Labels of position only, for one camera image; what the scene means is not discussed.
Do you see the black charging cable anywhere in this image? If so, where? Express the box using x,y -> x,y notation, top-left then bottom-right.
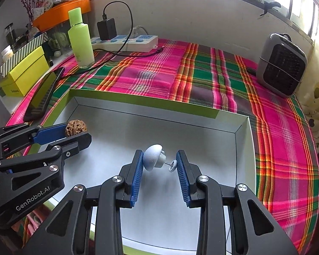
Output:
61,0 -> 165,79

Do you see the yellow shoe box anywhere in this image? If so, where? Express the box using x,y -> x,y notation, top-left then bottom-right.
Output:
0,46 -> 49,97

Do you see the black window hook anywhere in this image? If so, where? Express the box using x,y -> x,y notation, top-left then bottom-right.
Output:
260,1 -> 281,16

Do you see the green lotion bottle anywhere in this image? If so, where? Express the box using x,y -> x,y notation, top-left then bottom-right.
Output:
68,7 -> 95,68

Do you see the green cardboard box tray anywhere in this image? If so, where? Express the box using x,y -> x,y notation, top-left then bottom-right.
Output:
42,90 -> 256,254

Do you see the heart pattern curtain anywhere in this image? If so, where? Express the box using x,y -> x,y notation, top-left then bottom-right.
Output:
297,65 -> 319,152

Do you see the white power strip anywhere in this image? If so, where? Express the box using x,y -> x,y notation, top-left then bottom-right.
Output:
91,35 -> 158,52

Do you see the striped grey white box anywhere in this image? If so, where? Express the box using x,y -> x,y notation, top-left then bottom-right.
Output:
0,32 -> 49,78

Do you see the black smartphone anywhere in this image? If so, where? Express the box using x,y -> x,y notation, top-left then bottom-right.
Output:
23,67 -> 65,123

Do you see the brown walnut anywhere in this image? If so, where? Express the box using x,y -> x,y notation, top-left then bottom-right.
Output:
65,120 -> 87,137

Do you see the white knob earpiece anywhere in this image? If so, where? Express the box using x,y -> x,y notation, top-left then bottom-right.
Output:
143,144 -> 177,173

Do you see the black power adapter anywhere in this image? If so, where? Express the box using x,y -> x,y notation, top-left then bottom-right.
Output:
97,18 -> 117,40

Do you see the plaid pink green blanket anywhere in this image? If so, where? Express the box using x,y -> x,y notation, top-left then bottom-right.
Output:
5,38 -> 319,255

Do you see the orange tray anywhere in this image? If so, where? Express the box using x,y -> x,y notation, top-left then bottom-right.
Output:
33,0 -> 91,32

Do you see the grey small space heater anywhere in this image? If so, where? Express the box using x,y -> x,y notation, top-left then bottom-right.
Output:
256,33 -> 308,98

